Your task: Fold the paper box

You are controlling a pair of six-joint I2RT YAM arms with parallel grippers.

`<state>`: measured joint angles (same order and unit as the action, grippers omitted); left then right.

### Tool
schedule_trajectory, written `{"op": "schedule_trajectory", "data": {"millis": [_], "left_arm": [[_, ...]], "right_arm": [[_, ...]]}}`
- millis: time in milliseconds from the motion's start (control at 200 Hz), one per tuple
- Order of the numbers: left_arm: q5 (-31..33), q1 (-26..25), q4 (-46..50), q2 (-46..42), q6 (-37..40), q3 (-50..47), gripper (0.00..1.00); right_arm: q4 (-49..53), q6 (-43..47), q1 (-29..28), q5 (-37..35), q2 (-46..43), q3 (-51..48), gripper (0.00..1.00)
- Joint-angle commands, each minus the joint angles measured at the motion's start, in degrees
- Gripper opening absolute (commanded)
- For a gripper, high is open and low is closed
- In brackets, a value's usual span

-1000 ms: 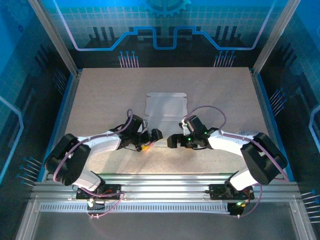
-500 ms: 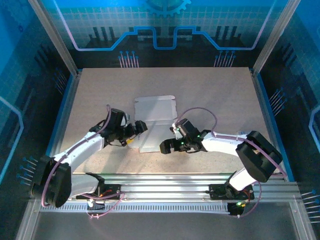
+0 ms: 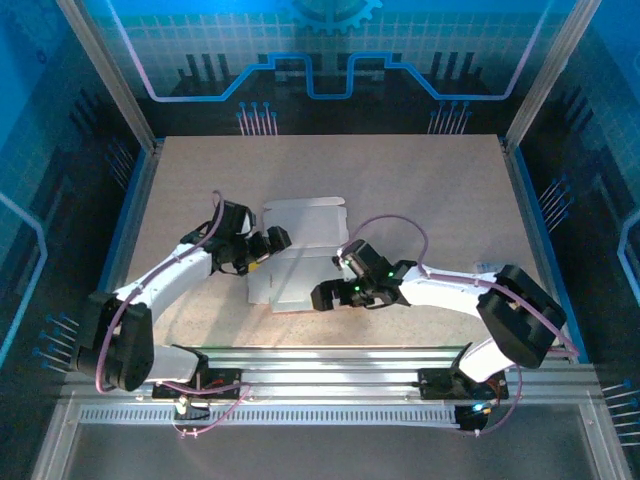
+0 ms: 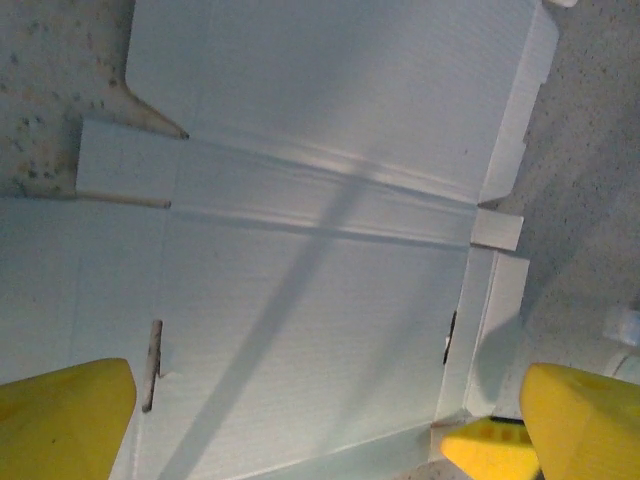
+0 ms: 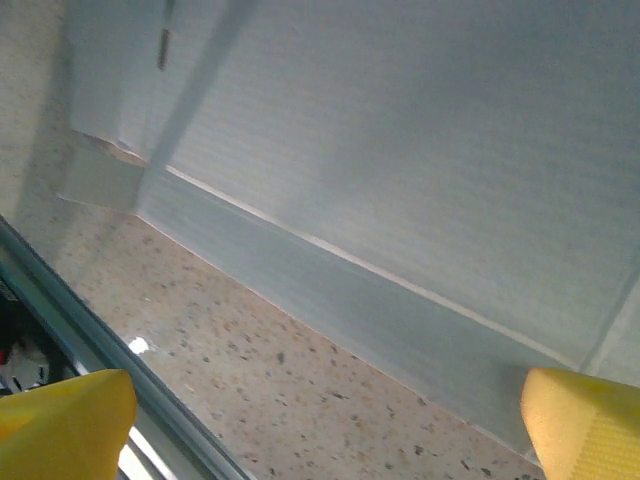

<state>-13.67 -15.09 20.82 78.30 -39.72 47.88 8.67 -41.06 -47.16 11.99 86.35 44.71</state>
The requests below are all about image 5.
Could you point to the aluminium rail frame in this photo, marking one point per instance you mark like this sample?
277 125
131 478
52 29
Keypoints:
100 345

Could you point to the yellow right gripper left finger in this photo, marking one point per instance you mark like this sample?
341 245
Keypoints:
65 430

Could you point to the pink paper box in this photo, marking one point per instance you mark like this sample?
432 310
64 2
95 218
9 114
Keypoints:
400 150

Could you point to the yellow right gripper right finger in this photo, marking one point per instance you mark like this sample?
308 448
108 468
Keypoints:
585 430

